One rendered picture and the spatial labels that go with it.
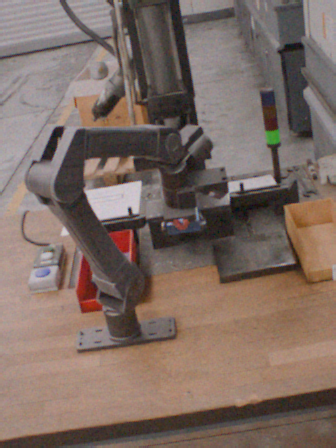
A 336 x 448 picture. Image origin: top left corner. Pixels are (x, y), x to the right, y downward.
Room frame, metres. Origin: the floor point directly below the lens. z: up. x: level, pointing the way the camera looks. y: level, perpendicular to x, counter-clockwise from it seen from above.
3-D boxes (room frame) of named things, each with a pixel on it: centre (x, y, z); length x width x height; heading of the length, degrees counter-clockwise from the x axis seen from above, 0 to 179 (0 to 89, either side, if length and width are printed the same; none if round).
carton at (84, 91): (5.02, 0.17, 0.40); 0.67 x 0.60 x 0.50; 169
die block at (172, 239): (1.48, -0.07, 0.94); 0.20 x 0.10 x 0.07; 87
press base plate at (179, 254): (1.56, -0.10, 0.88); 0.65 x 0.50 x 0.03; 87
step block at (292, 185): (1.50, -0.32, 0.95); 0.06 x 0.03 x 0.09; 87
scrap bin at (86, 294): (1.33, 0.14, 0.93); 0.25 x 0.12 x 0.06; 177
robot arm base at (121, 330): (1.09, 0.12, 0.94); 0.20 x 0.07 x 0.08; 87
